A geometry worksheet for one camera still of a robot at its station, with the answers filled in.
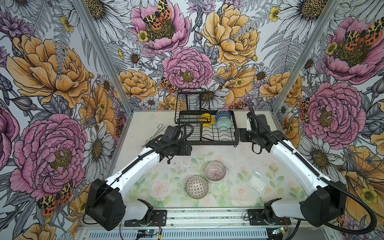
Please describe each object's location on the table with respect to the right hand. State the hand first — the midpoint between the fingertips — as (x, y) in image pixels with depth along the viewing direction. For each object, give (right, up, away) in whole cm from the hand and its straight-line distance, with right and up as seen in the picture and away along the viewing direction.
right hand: (243, 137), depth 82 cm
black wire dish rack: (-28, +21, +42) cm, 55 cm away
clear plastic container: (+11, -26, +5) cm, 28 cm away
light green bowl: (-5, +8, +28) cm, 30 cm away
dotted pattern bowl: (-25, -27, +1) cm, 37 cm away
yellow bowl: (-20, +11, 0) cm, 23 cm away
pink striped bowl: (-14, -20, +5) cm, 25 cm away
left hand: (-33, -8, 0) cm, 34 cm away
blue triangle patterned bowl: (-5, +16, +32) cm, 36 cm away
